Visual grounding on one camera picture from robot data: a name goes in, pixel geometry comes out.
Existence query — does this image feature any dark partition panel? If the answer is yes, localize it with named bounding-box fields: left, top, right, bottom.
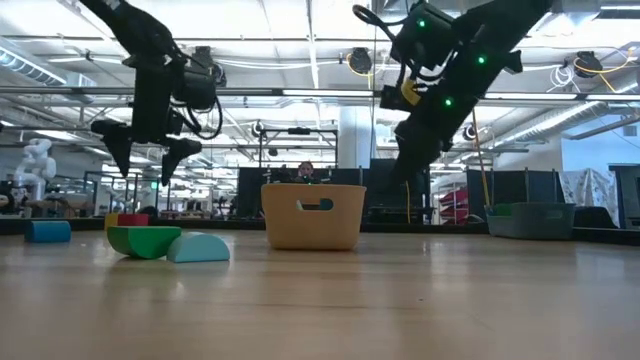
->
left=465, top=168, right=567, bottom=206

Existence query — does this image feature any green half-round block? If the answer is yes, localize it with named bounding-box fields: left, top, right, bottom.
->
left=106, top=225, right=183, bottom=260

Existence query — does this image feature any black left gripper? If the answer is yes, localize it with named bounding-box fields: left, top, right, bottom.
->
left=90, top=59, right=204, bottom=187

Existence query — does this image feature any silver ventilation duct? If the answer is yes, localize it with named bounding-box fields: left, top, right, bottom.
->
left=0, top=47, right=69, bottom=87
left=492, top=101, right=601, bottom=149

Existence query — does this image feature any yellow hanging cable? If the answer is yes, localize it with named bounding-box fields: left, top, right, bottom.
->
left=471, top=108, right=492, bottom=207

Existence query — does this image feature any person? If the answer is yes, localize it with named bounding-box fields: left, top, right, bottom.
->
left=294, top=160, right=321, bottom=185

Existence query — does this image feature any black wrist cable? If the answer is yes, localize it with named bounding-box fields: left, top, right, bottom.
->
left=351, top=3, right=407, bottom=89
left=185, top=94, right=225, bottom=141

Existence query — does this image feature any white column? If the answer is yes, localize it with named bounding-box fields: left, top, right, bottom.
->
left=338, top=105, right=374, bottom=170

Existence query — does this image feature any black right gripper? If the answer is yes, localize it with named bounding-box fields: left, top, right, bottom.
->
left=379, top=59, right=481, bottom=191

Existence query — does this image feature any black partition panel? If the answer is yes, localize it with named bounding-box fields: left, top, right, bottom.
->
left=235, top=166, right=372, bottom=220

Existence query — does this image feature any ceiling light strip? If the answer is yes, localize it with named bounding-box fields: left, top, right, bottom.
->
left=282, top=89, right=375, bottom=98
left=584, top=93, right=640, bottom=102
left=487, top=92, right=580, bottom=101

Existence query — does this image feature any small red cube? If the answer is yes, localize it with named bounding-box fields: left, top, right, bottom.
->
left=117, top=213, right=150, bottom=228

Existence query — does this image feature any white robot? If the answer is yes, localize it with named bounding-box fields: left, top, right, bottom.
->
left=13, top=138, right=58, bottom=201

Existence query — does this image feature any light blue half-round block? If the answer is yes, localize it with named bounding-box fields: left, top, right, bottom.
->
left=166, top=231, right=232, bottom=264

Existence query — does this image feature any black tall cabinet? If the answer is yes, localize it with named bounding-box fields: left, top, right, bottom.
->
left=608, top=163, right=640, bottom=230

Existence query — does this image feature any yellow plastic bin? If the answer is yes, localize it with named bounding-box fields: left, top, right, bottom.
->
left=260, top=182, right=368, bottom=252

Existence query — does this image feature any black gantry frame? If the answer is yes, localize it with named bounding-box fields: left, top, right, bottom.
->
left=257, top=127, right=340, bottom=169

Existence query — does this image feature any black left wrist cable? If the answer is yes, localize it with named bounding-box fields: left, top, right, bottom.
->
left=185, top=94, right=225, bottom=141

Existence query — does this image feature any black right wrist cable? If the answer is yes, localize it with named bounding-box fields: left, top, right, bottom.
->
left=351, top=3, right=407, bottom=89

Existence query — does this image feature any red shelf rack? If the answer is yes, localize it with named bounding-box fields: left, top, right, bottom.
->
left=438, top=187, right=470, bottom=225

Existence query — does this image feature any white crumpled cover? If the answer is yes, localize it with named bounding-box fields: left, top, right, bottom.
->
left=558, top=167, right=620, bottom=214

